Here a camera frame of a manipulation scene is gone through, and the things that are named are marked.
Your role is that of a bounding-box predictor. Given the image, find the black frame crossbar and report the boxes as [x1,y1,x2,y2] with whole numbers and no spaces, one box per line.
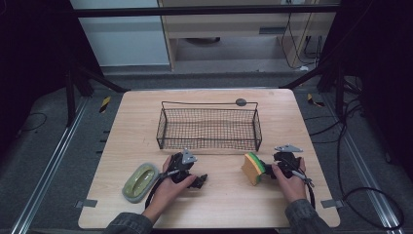
[69,4,340,19]

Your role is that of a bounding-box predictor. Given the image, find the gray tape patch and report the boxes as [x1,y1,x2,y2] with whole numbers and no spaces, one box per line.
[320,199,345,210]
[74,199,98,209]

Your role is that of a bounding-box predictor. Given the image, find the white cabinet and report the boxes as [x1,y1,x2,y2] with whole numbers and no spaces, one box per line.
[69,0,170,67]

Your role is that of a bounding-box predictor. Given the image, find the thin black floor cable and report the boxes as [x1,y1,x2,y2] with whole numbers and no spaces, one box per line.
[18,111,49,135]

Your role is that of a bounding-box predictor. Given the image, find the black hanging cables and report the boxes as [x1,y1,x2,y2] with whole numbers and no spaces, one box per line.
[280,12,324,71]

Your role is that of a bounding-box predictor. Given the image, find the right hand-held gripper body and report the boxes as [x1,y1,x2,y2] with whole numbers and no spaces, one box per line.
[272,143,305,179]

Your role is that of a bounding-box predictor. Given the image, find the black metal stand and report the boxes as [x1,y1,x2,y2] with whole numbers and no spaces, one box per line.
[280,58,347,120]
[62,55,131,129]

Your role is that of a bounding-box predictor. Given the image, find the aluminium floor rail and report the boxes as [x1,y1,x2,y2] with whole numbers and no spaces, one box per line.
[320,94,407,234]
[9,97,91,234]

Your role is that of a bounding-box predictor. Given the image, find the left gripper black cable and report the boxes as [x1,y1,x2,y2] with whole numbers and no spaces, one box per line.
[144,169,180,210]

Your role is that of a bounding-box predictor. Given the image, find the yellow and green sponge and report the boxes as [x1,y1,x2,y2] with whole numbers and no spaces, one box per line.
[241,151,267,186]

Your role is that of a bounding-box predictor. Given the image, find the light wooden desk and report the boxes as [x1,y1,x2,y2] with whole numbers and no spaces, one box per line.
[157,0,342,72]

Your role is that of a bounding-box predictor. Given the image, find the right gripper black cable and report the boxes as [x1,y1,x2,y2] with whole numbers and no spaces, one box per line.
[290,167,318,210]

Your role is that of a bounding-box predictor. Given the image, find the black floor cable loop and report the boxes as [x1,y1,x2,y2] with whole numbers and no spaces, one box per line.
[335,113,406,231]

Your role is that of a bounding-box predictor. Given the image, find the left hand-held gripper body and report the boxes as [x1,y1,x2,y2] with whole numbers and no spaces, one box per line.
[167,147,199,183]

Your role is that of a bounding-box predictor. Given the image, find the black wire mesh basket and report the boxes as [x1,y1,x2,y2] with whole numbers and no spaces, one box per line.
[156,97,263,152]

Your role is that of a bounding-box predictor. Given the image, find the person's right hand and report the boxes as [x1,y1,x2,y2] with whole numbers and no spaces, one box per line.
[271,157,308,205]

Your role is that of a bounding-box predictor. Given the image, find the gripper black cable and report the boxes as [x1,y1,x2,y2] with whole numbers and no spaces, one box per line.
[290,167,318,210]
[144,169,180,210]

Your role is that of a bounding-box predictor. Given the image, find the person's left hand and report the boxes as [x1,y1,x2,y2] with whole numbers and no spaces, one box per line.
[152,155,199,216]

